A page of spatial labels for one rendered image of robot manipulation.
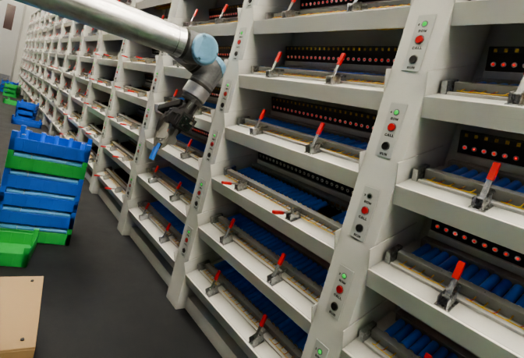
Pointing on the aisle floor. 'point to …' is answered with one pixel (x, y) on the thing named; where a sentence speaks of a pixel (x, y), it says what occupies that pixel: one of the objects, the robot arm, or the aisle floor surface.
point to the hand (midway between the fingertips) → (157, 143)
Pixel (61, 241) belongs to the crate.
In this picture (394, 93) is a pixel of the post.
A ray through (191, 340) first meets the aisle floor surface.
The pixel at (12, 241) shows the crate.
